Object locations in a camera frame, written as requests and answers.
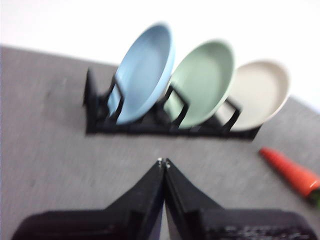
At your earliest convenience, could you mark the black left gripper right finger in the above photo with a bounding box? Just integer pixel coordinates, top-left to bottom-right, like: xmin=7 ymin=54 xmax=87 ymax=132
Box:
xmin=164 ymin=157 xmax=319 ymax=240

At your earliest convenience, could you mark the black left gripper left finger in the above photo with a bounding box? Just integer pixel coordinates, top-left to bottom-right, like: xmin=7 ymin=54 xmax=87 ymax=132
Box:
xmin=11 ymin=157 xmax=165 ymax=240

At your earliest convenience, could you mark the orange carrot with green leaves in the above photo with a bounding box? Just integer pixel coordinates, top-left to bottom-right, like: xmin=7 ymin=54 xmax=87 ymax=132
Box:
xmin=258 ymin=147 xmax=320 ymax=205

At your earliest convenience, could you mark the green plate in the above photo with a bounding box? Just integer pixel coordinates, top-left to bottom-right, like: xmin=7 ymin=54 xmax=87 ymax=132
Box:
xmin=163 ymin=39 xmax=236 ymax=130

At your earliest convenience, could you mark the black plate rack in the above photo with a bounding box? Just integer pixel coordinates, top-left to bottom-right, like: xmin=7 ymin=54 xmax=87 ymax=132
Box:
xmin=83 ymin=68 xmax=258 ymax=144

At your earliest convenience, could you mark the beige plate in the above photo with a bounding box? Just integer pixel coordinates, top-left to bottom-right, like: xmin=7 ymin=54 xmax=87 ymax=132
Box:
xmin=217 ymin=59 xmax=291 ymax=131

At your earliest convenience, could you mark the blue plate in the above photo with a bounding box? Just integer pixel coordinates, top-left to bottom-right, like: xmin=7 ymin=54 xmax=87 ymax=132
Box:
xmin=108 ymin=23 xmax=176 ymax=126

